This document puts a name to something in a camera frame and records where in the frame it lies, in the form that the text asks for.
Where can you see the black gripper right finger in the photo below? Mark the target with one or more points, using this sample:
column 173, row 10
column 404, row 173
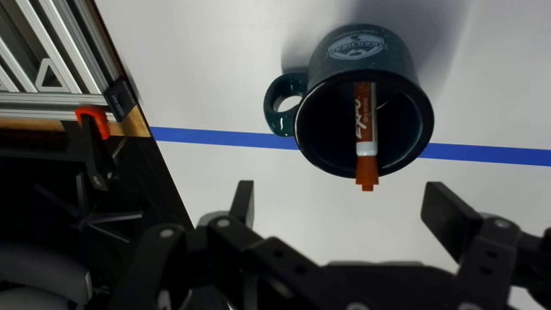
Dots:
column 493, row 253

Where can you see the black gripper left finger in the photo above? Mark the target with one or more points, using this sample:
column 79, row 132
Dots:
column 173, row 265

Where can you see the orange-capped dry erase marker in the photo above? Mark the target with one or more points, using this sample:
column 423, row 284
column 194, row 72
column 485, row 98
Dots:
column 366, row 132

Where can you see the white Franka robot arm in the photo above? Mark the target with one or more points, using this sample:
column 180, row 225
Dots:
column 35, row 277

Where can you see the black star-shaped base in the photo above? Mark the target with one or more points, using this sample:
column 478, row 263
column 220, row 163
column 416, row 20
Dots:
column 87, row 216

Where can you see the blue tape line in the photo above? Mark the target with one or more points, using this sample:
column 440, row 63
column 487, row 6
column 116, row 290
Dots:
column 218, row 137

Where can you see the orange clamp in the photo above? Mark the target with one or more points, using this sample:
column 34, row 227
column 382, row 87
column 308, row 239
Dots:
column 92, row 115

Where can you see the dark teal speckled mug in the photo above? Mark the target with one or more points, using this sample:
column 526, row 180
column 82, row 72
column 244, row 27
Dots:
column 368, row 55

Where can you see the black corner bracket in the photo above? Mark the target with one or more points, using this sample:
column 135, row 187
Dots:
column 122, row 98

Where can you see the aluminium extrusion rail frame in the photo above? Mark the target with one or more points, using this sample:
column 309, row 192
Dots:
column 53, row 58

